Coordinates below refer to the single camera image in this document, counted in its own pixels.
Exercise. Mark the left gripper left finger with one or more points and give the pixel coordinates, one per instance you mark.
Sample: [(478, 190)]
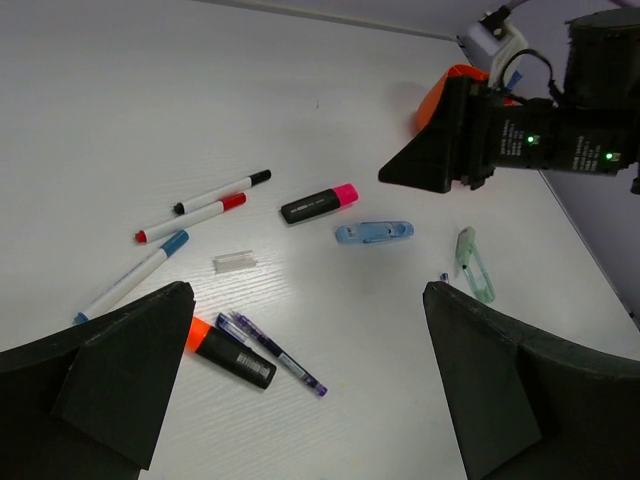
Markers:
[(89, 402)]

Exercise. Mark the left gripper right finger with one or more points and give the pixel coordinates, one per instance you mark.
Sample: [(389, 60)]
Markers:
[(527, 404)]

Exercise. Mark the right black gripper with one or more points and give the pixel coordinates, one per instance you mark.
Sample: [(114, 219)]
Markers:
[(474, 129)]

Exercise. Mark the pink black highlighter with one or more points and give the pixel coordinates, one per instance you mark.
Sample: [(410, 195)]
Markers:
[(319, 204)]

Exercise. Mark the orange black highlighter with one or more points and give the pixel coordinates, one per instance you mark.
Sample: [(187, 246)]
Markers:
[(218, 347)]

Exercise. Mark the blue cap white marker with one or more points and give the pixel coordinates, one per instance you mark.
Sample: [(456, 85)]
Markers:
[(131, 279)]

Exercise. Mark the black cap white marker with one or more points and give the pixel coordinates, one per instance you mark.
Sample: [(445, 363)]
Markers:
[(231, 188)]

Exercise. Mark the red cap white marker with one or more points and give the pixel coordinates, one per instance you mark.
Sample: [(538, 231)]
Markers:
[(170, 227)]

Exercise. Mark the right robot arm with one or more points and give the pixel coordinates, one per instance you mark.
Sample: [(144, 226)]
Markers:
[(596, 119)]

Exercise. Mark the orange round pen holder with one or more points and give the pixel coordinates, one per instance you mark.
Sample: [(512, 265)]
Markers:
[(430, 102)]

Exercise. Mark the blue pen cap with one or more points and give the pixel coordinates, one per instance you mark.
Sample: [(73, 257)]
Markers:
[(227, 325)]

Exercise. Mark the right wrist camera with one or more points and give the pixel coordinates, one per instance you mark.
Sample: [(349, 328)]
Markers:
[(490, 42)]

